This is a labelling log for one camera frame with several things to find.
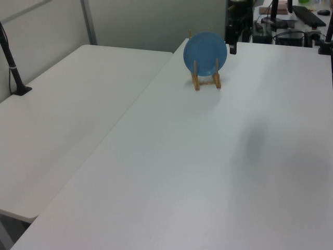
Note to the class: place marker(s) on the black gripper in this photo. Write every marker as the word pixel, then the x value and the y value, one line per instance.
pixel 240 15

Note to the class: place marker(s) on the blue round plate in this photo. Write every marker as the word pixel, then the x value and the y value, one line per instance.
pixel 205 52

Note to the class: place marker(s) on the wooden plate rack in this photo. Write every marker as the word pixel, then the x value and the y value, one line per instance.
pixel 197 84

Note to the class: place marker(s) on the black box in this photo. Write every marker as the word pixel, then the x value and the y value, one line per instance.
pixel 262 34

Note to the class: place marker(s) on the black monitor stand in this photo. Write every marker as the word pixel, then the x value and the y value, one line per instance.
pixel 273 20

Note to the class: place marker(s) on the black electronic device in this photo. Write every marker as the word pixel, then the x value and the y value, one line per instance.
pixel 290 39

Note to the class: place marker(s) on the pink notebook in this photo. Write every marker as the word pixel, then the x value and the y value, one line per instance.
pixel 282 6

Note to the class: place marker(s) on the green object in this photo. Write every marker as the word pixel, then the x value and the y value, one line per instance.
pixel 304 1

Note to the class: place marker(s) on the black keyboard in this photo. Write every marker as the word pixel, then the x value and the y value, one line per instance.
pixel 309 16

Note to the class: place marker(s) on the black computer mouse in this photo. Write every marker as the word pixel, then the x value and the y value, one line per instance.
pixel 323 12

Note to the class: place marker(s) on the black camera stand with clamp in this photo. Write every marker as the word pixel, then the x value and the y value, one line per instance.
pixel 325 47

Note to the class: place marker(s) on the grey partition post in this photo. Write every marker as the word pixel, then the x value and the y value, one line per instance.
pixel 89 23

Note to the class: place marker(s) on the black camera stand with base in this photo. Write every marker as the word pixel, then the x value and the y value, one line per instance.
pixel 11 62

